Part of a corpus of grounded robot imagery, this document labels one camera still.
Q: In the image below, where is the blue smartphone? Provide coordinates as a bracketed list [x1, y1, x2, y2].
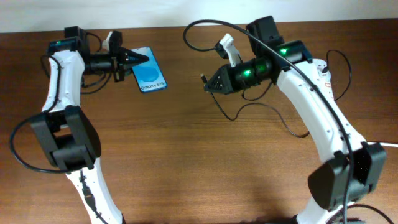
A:
[132, 47, 168, 93]

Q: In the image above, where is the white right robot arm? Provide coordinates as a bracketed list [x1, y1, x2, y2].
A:
[204, 16, 386, 223]

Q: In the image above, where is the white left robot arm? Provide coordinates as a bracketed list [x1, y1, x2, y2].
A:
[30, 26, 149, 223]

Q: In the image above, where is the black USB charging cable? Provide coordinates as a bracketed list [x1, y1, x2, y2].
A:
[200, 49, 354, 138]

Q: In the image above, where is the white power strip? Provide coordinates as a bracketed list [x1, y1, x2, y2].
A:
[313, 59, 333, 98]

